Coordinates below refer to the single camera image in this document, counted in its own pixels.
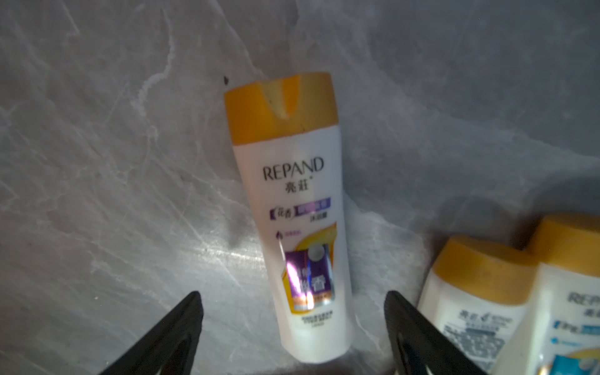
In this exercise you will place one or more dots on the white bottle yellow cap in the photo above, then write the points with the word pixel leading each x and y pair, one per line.
pixel 287 143

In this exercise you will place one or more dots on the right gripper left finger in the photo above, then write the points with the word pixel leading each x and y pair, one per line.
pixel 169 347

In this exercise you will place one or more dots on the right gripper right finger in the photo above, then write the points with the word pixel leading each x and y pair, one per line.
pixel 417 346

